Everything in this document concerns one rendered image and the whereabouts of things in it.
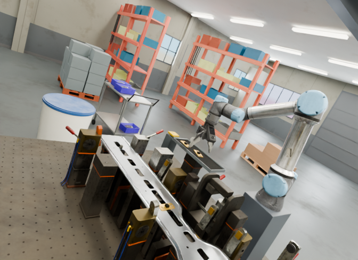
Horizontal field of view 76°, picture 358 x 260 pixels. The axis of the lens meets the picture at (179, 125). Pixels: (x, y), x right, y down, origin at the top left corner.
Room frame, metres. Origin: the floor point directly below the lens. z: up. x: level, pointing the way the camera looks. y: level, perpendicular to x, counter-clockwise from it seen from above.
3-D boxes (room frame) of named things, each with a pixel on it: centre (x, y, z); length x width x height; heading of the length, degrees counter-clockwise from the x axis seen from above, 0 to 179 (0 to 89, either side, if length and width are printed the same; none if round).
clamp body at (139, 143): (1.48, 0.19, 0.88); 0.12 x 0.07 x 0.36; 135
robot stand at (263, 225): (1.22, -0.64, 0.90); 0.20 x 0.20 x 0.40; 40
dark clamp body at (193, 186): (1.11, -0.22, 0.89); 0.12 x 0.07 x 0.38; 135
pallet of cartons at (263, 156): (5.44, -2.33, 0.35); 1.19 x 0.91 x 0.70; 41
